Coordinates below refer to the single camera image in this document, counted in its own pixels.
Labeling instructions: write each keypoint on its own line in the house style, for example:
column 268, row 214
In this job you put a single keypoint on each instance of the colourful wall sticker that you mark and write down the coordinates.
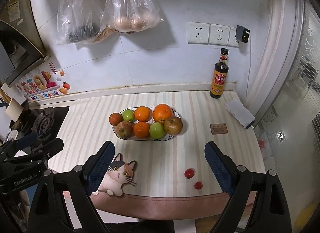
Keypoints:
column 42, row 82

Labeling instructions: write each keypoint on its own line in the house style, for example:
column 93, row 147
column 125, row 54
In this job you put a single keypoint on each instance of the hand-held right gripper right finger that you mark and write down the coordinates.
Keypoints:
column 217, row 165

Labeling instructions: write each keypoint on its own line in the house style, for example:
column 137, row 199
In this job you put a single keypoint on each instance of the large orange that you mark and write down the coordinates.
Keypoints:
column 162, row 112

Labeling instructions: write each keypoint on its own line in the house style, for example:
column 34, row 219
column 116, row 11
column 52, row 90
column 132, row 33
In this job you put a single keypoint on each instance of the dark sauce bottle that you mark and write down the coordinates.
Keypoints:
column 221, row 75

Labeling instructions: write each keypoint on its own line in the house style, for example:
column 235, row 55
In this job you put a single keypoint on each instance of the clear bag of eggs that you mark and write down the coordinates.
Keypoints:
column 132, row 10

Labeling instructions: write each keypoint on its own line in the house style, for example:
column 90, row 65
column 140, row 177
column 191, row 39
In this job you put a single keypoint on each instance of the green apple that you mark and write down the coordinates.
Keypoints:
column 128, row 115
column 156, row 129

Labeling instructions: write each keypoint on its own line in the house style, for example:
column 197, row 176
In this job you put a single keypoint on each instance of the person's left forearm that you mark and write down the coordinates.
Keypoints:
column 24, row 200

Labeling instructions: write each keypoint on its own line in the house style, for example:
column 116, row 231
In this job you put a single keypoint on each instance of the oval patterned ceramic plate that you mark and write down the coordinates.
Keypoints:
column 176, row 113

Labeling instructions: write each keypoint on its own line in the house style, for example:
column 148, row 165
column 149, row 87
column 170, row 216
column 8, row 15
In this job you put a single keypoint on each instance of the black charger plug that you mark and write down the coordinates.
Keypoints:
column 242, row 34

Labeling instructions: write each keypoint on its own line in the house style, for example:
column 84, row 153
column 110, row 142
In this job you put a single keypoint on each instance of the dark orange tangerine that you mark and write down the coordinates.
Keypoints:
column 115, row 118

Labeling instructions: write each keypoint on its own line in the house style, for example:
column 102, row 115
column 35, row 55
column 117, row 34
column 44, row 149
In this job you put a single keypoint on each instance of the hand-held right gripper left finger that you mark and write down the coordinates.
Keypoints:
column 102, row 165

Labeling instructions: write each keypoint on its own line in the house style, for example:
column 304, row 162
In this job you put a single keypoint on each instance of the beige paper roll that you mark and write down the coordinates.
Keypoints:
column 15, row 111

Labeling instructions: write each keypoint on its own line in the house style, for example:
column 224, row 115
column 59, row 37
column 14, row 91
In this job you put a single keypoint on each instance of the clear bag with dark contents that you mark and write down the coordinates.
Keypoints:
column 80, row 17

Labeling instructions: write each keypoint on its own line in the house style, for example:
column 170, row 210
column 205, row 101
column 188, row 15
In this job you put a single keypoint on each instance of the white wall outlet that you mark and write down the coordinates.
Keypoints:
column 233, row 39
column 198, row 32
column 219, row 34

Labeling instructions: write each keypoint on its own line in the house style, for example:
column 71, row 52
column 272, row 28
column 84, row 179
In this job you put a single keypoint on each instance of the black gas stove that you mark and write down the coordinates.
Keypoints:
column 58, row 117

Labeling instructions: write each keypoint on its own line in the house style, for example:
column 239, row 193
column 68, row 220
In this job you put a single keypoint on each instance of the small metal pot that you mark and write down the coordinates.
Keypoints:
column 17, row 123

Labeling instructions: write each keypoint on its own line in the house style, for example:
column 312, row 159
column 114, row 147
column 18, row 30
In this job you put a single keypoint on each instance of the sliding glass door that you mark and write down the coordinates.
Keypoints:
column 300, row 85

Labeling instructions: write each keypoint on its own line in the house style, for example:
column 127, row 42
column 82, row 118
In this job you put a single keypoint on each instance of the small brown card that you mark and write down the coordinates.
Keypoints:
column 219, row 129

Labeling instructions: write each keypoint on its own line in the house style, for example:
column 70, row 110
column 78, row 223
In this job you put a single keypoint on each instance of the striped cat print mat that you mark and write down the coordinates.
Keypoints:
column 200, row 147

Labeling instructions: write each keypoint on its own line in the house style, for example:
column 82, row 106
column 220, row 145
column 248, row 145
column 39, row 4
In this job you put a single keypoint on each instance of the red cherry tomato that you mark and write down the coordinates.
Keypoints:
column 198, row 185
column 189, row 173

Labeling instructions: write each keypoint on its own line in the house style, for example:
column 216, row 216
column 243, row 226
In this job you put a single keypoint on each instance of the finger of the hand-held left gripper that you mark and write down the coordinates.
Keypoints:
column 25, row 139
column 50, row 149

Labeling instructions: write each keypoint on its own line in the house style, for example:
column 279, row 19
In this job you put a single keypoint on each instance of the brown red apple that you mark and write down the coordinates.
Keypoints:
column 124, row 129
column 173, row 125

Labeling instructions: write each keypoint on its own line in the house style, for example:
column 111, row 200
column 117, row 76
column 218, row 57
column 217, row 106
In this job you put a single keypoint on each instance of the white folded cloth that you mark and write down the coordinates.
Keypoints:
column 240, row 112

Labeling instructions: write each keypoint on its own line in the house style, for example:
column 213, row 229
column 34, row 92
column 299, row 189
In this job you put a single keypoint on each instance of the medium orange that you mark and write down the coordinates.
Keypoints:
column 143, row 114
column 141, row 129

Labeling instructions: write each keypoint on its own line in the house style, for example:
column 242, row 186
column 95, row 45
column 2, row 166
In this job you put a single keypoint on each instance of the black range hood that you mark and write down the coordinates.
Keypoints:
column 20, row 35

